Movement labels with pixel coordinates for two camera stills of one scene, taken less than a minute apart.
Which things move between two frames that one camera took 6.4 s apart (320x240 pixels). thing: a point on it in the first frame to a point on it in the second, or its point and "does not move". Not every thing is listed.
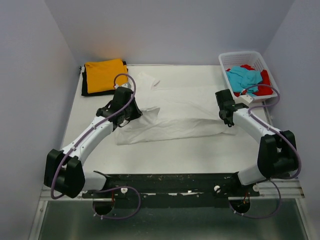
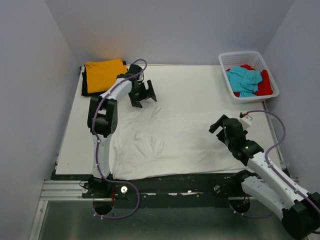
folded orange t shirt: [100, 75] does not move
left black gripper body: [132, 111] to [141, 89]
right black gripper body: [227, 121] to [230, 144]
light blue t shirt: [243, 80] does not move
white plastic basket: [253, 59] does not move
